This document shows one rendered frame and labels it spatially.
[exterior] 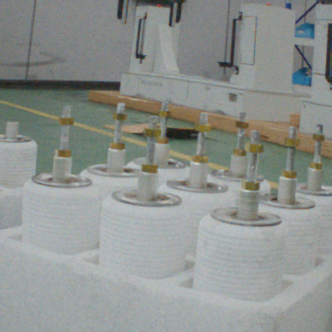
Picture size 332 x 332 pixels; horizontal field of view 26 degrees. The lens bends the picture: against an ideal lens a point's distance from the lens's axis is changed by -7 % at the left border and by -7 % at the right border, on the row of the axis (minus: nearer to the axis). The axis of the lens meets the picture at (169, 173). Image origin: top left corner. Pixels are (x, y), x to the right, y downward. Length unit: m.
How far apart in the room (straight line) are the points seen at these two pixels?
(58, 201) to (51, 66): 6.75
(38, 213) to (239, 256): 0.25
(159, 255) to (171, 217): 0.04
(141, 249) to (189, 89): 4.05
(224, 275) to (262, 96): 3.67
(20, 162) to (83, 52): 6.52
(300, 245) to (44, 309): 0.30
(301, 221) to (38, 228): 0.30
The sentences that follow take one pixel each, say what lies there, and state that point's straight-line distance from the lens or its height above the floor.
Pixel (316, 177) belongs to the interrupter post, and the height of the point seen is 0.27.
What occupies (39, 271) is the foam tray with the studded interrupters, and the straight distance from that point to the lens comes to 0.83.
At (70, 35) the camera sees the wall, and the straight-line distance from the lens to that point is 7.64.
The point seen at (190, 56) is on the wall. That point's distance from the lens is 8.31.
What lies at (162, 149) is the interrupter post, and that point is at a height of 0.27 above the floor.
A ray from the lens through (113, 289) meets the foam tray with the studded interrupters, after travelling 0.77.
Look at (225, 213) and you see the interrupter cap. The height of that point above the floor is 0.25.
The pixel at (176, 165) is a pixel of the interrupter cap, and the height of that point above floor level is 0.25.
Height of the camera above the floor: 0.41
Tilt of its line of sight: 9 degrees down
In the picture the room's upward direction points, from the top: 5 degrees clockwise
